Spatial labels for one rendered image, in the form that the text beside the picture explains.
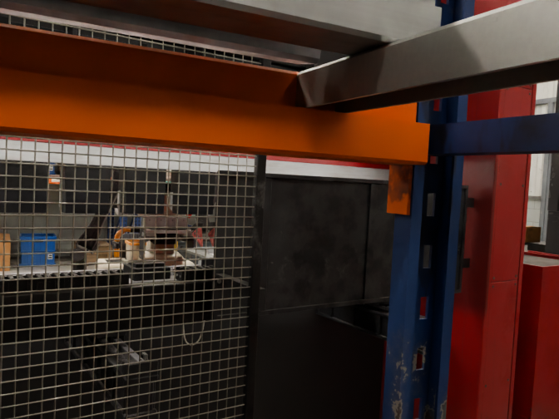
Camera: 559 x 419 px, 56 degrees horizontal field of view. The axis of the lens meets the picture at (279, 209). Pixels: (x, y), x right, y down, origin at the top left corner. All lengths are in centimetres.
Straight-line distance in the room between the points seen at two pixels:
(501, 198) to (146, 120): 206
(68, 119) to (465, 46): 22
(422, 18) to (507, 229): 206
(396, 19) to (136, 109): 17
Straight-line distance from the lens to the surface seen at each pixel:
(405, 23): 34
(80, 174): 189
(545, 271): 266
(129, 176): 194
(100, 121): 34
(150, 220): 280
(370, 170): 254
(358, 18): 32
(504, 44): 27
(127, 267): 177
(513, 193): 240
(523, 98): 245
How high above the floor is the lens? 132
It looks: 3 degrees down
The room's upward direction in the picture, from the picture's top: 3 degrees clockwise
